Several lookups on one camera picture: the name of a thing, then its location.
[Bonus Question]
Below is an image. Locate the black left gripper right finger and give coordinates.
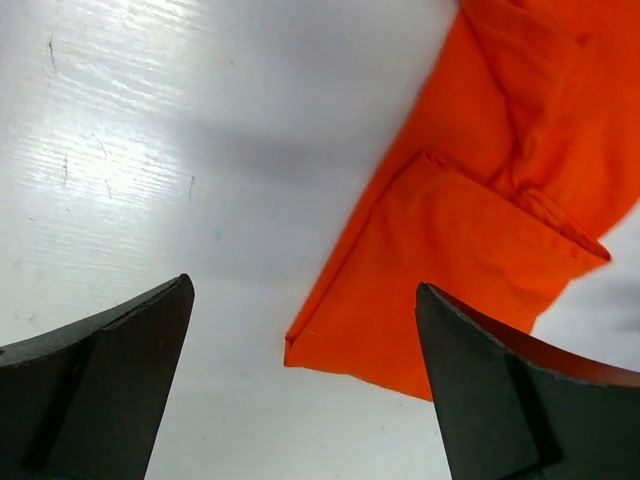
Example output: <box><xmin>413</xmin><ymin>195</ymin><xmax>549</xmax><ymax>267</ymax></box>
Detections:
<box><xmin>415</xmin><ymin>284</ymin><xmax>639</xmax><ymax>480</ymax></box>

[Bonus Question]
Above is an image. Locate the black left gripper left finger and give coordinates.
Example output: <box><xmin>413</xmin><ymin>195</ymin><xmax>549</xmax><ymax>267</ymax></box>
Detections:
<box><xmin>1</xmin><ymin>274</ymin><xmax>195</xmax><ymax>479</ymax></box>

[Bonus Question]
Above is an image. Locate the orange t-shirt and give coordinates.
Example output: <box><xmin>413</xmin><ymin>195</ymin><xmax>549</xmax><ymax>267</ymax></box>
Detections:
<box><xmin>283</xmin><ymin>1</ymin><xmax>639</xmax><ymax>399</ymax></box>

